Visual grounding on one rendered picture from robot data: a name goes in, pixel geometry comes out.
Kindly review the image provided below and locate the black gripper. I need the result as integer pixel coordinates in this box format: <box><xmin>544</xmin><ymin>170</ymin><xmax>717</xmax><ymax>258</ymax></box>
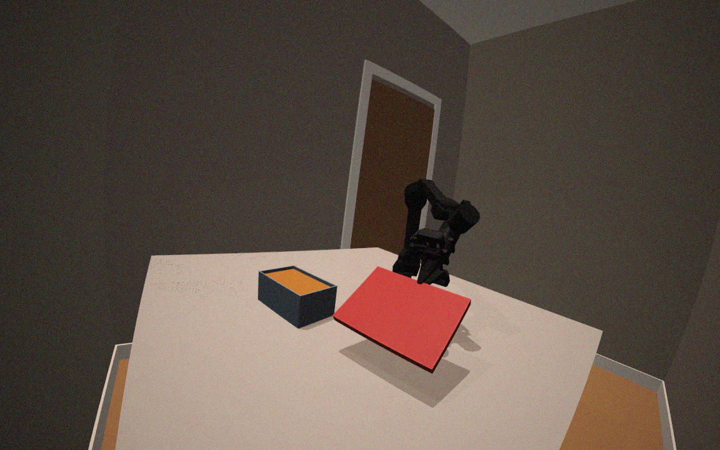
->
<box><xmin>416</xmin><ymin>228</ymin><xmax>456</xmax><ymax>287</ymax></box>

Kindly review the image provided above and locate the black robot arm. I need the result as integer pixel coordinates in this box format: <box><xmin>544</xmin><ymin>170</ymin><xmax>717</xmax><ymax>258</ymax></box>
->
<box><xmin>392</xmin><ymin>179</ymin><xmax>480</xmax><ymax>278</ymax></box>

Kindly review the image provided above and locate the red lid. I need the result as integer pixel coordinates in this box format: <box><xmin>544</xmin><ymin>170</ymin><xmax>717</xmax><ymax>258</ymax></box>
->
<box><xmin>333</xmin><ymin>266</ymin><xmax>471</xmax><ymax>373</ymax></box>

